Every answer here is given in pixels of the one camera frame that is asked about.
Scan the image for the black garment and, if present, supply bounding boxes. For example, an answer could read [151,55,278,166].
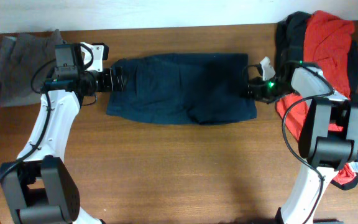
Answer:
[275,12,358,190]

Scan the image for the folded grey shorts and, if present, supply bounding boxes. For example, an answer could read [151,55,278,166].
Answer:
[0,29,65,108]

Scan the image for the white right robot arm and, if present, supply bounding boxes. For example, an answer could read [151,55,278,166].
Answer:
[244,58,358,224]

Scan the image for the navy blue shorts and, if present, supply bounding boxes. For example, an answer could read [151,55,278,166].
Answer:
[106,53,257,125]

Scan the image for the red t-shirt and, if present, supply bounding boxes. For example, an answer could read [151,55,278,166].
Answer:
[276,11,357,185]

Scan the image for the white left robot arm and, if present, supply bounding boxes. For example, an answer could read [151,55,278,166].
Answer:
[0,42,126,223]

